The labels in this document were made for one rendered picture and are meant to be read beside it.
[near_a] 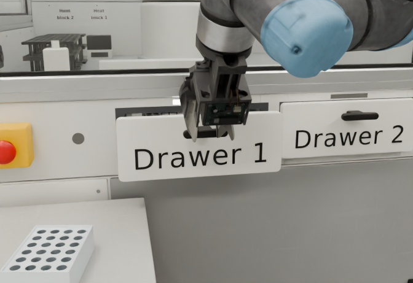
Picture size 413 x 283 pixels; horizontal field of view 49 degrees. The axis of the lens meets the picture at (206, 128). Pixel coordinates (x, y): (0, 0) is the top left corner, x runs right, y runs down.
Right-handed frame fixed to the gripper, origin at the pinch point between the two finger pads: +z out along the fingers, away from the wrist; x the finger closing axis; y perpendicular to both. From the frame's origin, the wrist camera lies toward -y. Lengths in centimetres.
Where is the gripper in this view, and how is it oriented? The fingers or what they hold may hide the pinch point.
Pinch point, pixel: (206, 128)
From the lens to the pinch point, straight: 74.1
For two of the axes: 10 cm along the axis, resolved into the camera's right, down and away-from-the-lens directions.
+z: -1.1, 6.6, 7.5
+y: 1.5, 7.5, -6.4
